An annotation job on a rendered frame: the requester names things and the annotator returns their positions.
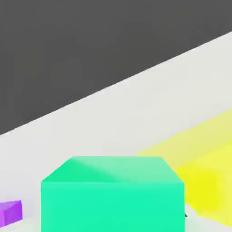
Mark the small green cube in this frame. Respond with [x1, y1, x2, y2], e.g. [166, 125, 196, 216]
[40, 156, 186, 232]

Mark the large yellow box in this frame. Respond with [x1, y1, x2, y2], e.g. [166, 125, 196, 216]
[135, 108, 232, 227]

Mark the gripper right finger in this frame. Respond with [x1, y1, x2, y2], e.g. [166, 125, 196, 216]
[184, 203, 232, 232]

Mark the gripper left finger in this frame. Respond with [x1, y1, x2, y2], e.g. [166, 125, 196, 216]
[0, 215, 42, 232]

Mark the small purple cube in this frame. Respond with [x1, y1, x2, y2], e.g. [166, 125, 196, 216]
[0, 200, 24, 228]

